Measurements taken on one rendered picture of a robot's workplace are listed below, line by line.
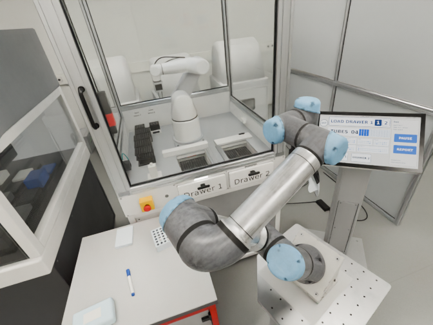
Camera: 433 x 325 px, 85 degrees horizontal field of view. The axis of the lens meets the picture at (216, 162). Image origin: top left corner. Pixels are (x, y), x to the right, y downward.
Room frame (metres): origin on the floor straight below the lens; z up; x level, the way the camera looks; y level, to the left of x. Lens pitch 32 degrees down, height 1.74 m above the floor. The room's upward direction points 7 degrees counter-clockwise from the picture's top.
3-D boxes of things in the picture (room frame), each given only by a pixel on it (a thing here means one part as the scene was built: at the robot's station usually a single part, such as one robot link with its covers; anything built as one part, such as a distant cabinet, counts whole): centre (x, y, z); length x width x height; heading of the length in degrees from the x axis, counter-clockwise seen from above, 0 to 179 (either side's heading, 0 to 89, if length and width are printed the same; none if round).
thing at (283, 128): (0.61, -0.21, 1.44); 0.11 x 0.11 x 0.08; 30
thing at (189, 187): (1.11, 0.10, 0.87); 0.29 x 0.02 x 0.11; 103
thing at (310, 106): (0.67, -0.29, 1.44); 0.09 x 0.08 x 0.11; 120
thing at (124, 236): (0.90, 0.55, 0.77); 0.13 x 0.09 x 0.02; 11
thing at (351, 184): (1.11, -0.82, 0.51); 0.50 x 0.45 x 1.02; 157
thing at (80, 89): (1.00, 0.51, 1.45); 0.05 x 0.03 x 0.19; 13
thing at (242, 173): (1.18, -0.21, 0.87); 0.29 x 0.02 x 0.11; 103
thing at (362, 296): (0.55, -0.32, 0.70); 0.45 x 0.44 x 0.12; 34
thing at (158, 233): (0.85, 0.33, 0.78); 0.12 x 0.08 x 0.04; 23
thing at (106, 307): (0.49, 0.55, 0.78); 0.15 x 0.10 x 0.04; 112
